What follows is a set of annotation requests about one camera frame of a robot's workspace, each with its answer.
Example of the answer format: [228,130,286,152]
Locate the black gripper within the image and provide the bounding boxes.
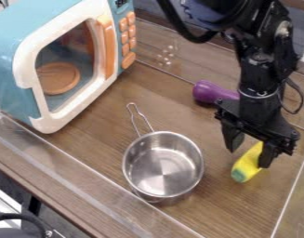
[214,89,300,168]

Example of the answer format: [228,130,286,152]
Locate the yellow toy banana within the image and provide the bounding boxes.
[230,142,262,183]

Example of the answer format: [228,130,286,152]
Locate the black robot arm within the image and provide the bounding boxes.
[166,0,298,168]

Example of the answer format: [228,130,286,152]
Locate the silver metal pot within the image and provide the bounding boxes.
[121,102,205,205]

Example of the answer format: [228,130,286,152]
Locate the purple toy eggplant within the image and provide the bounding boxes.
[192,80,240,104]

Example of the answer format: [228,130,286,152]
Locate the clear acrylic barrier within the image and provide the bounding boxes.
[0,112,204,238]

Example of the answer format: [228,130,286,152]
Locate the blue toy microwave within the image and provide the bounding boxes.
[0,0,136,134]

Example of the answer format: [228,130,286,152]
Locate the black cable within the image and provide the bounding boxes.
[154,0,220,45]

